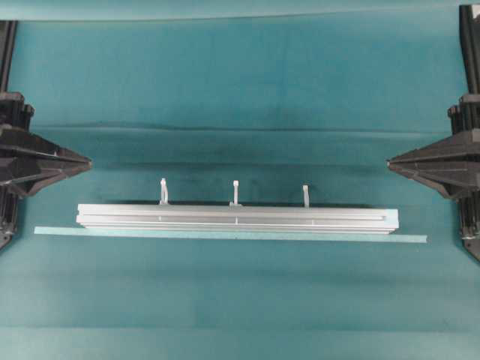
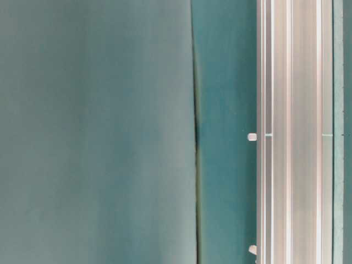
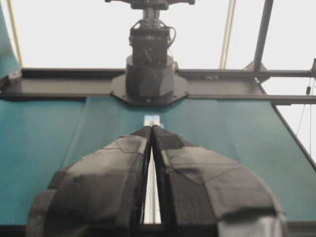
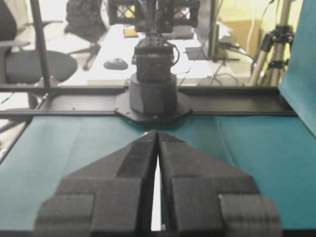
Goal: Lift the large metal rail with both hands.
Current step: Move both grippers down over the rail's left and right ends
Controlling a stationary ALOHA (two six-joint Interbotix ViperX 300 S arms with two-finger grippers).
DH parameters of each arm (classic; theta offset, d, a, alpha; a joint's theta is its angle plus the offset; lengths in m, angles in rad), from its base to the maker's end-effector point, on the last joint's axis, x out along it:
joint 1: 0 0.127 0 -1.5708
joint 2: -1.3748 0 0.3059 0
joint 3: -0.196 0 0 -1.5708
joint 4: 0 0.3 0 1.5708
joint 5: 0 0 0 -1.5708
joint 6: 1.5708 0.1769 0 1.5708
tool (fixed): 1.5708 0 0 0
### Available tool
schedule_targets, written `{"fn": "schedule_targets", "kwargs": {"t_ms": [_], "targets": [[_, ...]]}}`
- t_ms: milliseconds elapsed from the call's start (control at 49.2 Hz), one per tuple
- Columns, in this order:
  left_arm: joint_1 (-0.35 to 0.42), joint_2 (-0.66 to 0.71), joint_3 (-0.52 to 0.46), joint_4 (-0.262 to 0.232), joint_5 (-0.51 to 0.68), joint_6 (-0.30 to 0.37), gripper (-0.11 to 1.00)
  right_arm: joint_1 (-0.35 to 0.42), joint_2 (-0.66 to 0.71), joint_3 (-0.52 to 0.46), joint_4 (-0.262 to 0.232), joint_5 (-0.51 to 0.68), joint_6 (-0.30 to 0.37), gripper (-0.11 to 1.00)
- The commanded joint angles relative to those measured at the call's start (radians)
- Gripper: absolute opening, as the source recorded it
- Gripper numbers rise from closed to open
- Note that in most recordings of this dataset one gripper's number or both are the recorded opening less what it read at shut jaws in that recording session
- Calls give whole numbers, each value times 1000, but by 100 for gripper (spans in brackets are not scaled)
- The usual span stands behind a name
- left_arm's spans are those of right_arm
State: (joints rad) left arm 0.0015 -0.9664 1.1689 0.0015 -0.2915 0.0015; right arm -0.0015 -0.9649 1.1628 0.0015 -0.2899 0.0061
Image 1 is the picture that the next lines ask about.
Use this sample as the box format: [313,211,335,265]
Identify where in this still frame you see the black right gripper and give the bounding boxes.
[387,130,479,200]

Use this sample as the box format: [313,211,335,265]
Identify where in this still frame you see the long teal tape strip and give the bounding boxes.
[34,226,427,244]

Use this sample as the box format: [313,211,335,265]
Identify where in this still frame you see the middle white zip tie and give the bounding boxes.
[229,180,242,206]

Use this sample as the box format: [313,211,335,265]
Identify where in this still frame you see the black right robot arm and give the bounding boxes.
[387,4,479,259]

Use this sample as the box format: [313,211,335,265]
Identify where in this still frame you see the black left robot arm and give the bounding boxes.
[1,20,92,248]

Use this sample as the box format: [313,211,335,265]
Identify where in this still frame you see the right white zip tie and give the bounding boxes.
[302,184,310,208]

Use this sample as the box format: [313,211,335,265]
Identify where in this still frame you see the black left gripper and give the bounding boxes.
[1,125,92,198]

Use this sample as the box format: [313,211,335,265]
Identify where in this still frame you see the left white zip tie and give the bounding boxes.
[159,178,169,205]

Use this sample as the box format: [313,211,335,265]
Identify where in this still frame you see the large silver metal rail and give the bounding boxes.
[76,204,400,235]

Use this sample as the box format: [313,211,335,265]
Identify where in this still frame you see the white zip tie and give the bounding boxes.
[159,178,169,205]
[302,184,310,208]
[229,180,242,206]

